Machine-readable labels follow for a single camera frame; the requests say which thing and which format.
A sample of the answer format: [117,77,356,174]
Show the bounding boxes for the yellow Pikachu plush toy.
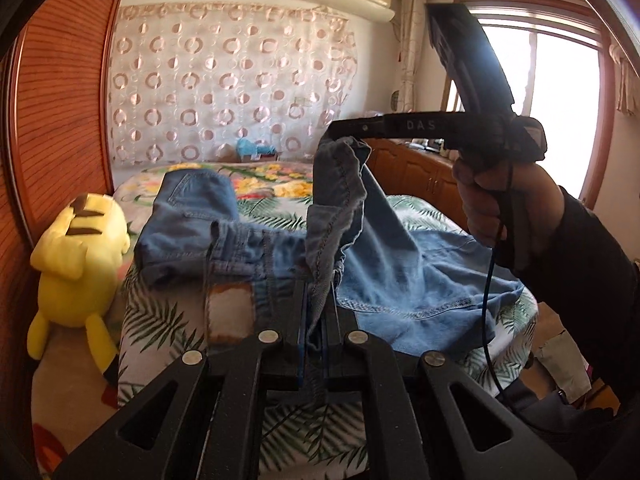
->
[27,193,130,384]

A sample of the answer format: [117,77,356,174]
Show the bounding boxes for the blue item on box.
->
[235,138,278,162]

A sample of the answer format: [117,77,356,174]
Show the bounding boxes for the circle pattern sheer curtain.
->
[107,2,358,167]

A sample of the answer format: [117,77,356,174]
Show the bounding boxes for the window with wooden frame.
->
[456,0,615,209]

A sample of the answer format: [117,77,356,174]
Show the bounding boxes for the black sleeved right forearm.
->
[506,195,639,479]

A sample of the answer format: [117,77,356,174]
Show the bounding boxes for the small round fan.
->
[390,90,399,113]

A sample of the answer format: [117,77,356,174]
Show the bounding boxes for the palm leaf bed sheet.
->
[118,195,538,479]

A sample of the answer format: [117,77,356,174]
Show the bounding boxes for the person's right hand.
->
[452,158,564,255]

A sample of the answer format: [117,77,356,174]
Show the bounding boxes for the blue denim jeans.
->
[133,136,525,361]

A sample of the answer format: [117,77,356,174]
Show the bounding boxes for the beige side curtain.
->
[398,0,426,112]

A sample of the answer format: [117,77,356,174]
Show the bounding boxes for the wooden slatted wardrobe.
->
[1,0,120,479]

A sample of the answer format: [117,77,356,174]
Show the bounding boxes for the floral blanket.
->
[114,162,312,234]

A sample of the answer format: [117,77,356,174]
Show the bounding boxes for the long wooden cabinet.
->
[367,139,468,231]

